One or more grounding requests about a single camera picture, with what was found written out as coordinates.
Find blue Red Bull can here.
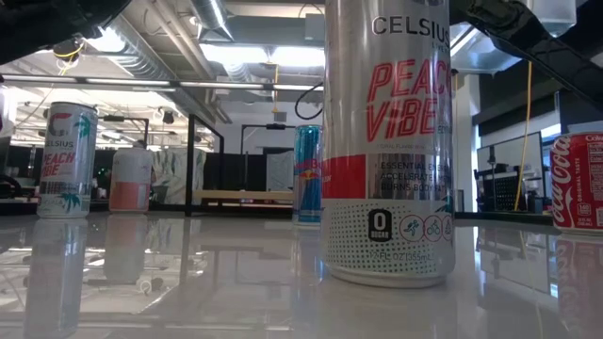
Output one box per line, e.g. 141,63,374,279
292,124,324,226

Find black can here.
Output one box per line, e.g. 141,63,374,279
320,0,457,289

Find white and orange beverage can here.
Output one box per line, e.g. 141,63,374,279
108,147,155,213

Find red Coca-Cola can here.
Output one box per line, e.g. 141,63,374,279
549,132,603,234

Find leaf print fabric panel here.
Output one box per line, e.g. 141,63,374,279
150,148,207,206

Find overhead LED light bar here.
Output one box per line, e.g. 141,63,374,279
0,73,326,93

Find black pegboard rack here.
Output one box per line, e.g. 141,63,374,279
474,163,550,214

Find black metal table frame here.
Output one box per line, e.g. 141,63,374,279
0,200,555,227

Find yellow hanging cable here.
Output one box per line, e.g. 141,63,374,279
513,60,533,212

